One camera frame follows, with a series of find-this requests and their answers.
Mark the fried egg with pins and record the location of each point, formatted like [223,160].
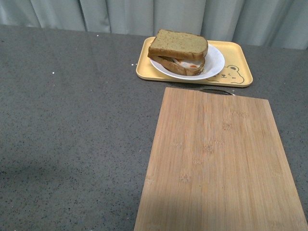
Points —
[189,64]

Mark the bamboo cutting board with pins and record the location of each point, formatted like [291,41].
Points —
[218,164]

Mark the grey pleated curtain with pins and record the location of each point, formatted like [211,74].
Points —
[277,23]

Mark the yellow bear tray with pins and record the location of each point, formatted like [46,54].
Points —
[235,73]

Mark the white round plate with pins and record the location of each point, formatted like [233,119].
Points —
[214,63]

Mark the metal cutting board handle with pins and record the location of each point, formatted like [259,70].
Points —
[217,91]

